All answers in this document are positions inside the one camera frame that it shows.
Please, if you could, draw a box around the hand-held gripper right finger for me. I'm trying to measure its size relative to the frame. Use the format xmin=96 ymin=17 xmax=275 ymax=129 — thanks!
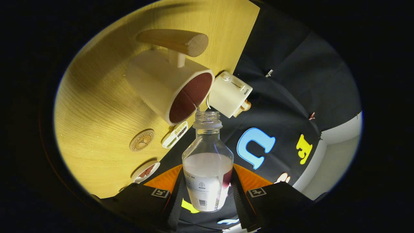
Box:
xmin=230 ymin=163 xmax=315 ymax=232

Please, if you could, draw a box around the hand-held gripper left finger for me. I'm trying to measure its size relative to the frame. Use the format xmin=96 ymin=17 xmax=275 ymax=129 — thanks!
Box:
xmin=92 ymin=164 xmax=186 ymax=232

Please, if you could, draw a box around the clear juice bottle white label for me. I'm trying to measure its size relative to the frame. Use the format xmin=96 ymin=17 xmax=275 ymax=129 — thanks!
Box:
xmin=182 ymin=111 xmax=234 ymax=213

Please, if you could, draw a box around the round wooden coaster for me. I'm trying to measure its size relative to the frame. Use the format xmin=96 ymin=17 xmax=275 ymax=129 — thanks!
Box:
xmin=129 ymin=129 xmax=155 ymax=152

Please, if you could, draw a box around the cream cup with wooden handle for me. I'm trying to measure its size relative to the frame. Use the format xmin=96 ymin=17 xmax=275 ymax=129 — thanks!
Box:
xmin=125 ymin=29 xmax=215 ymax=126

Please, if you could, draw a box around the white round plate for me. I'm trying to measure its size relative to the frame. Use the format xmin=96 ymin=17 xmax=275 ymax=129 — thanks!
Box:
xmin=131 ymin=161 xmax=160 ymax=183

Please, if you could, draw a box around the small white dish with seeds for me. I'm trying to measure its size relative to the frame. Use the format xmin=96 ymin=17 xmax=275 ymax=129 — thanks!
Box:
xmin=162 ymin=121 xmax=189 ymax=149

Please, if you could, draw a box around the cream toaster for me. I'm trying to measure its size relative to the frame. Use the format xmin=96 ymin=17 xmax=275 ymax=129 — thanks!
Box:
xmin=207 ymin=71 xmax=253 ymax=118

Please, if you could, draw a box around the wooden table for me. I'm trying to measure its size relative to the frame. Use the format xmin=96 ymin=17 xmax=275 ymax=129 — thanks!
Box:
xmin=53 ymin=0 xmax=261 ymax=198

